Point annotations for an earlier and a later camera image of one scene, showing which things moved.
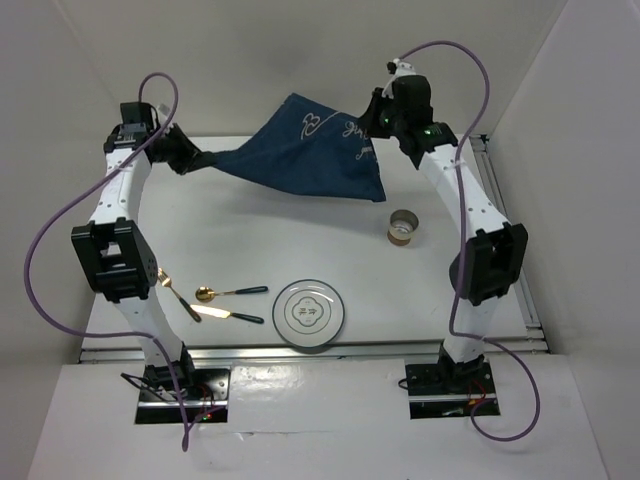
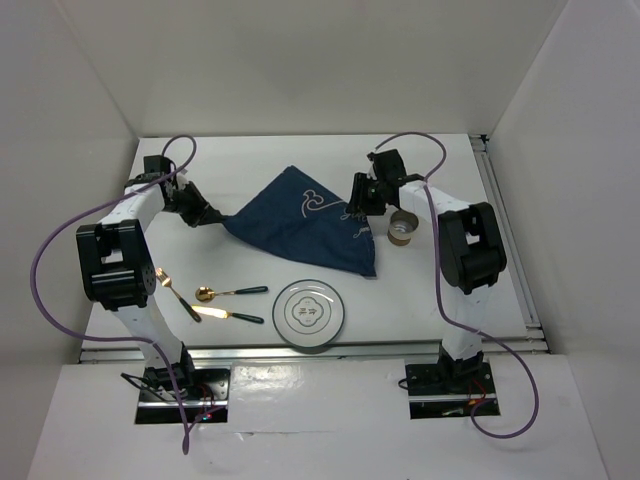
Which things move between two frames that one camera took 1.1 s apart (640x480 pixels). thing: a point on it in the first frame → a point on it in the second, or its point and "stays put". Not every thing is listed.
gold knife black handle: (225, 314) stays put
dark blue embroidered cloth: (311, 147) → (297, 220)
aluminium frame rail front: (135, 352) stays put
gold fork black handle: (167, 282) stays put
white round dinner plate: (308, 313) stays put
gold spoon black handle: (206, 294) stays put
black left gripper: (191, 158) → (202, 212)
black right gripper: (369, 118) → (358, 199)
